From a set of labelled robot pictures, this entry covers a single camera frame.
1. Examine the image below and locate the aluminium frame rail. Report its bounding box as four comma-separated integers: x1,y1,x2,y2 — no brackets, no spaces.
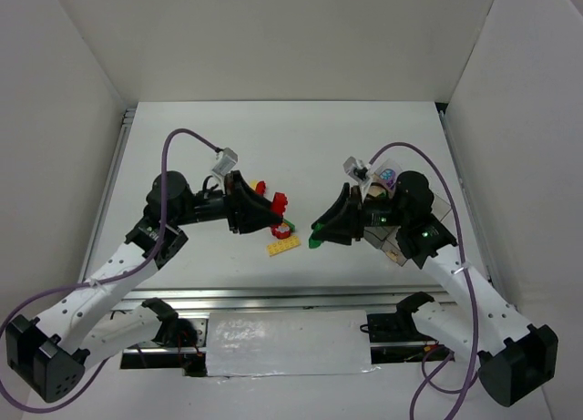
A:
113,285,455,312

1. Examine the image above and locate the green lego half of block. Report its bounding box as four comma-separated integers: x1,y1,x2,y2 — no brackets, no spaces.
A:
308,223,322,250

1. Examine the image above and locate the yellow long lego plate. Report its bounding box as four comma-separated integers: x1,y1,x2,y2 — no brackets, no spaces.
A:
266,235,301,257

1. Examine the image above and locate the red flower lego piece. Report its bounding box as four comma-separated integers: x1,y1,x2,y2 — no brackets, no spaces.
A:
271,223,292,240

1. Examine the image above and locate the foil covered panel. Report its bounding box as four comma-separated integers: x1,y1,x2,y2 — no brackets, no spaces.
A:
206,310,373,377

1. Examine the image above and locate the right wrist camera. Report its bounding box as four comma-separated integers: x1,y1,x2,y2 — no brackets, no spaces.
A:
343,156,373,188

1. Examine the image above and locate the red studded lego brick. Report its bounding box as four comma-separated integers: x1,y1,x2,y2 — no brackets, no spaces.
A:
255,180,267,197

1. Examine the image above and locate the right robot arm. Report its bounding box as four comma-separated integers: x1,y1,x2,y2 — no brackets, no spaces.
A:
311,171,558,407

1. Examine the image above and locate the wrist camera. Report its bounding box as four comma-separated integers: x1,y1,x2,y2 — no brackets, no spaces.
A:
343,156,373,188
211,148,239,179

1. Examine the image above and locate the green lego plate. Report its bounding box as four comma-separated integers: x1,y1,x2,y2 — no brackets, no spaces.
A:
283,219,295,232

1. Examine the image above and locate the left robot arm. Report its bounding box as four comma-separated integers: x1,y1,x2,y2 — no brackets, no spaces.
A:
5,170,287,403

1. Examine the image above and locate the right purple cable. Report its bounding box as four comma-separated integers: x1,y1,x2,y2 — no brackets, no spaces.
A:
368,141,479,420

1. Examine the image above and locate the clear compartment container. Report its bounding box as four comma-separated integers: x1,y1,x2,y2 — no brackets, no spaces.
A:
364,170,457,269

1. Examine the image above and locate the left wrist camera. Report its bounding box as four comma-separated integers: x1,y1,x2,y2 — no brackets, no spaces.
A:
211,148,239,179

